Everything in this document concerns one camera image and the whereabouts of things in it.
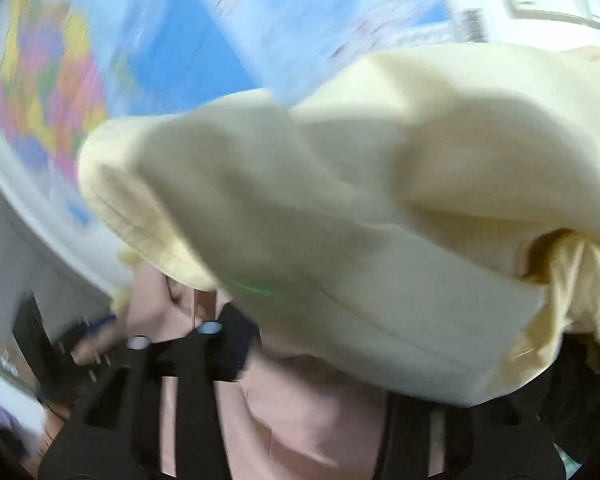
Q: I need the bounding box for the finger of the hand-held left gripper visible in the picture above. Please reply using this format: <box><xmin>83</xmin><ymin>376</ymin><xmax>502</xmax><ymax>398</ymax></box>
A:
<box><xmin>55</xmin><ymin>312</ymin><xmax>128</xmax><ymax>401</ymax></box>

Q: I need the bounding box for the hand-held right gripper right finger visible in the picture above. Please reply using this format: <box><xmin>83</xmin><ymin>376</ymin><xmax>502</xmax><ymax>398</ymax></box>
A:
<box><xmin>380</xmin><ymin>394</ymin><xmax>567</xmax><ymax>480</ymax></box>

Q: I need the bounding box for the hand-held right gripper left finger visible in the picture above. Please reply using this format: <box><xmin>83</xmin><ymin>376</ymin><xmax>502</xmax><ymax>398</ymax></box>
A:
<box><xmin>39</xmin><ymin>305</ymin><xmax>262</xmax><ymax>480</ymax></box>

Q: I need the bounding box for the pink garment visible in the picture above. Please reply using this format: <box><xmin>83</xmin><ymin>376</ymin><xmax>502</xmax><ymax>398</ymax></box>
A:
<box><xmin>115</xmin><ymin>262</ymin><xmax>396</xmax><ymax>480</ymax></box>

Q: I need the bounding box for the cream garment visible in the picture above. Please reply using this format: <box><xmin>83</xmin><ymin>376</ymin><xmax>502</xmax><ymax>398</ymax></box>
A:
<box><xmin>77</xmin><ymin>42</ymin><xmax>600</xmax><ymax>408</ymax></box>

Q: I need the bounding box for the dark cloth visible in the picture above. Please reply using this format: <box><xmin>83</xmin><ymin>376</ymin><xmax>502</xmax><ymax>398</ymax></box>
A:
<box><xmin>540</xmin><ymin>332</ymin><xmax>600</xmax><ymax>466</ymax></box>

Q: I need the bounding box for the world map wall poster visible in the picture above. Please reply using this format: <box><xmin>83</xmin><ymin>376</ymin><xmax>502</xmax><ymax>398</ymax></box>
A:
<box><xmin>0</xmin><ymin>0</ymin><xmax>486</xmax><ymax>241</ymax></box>

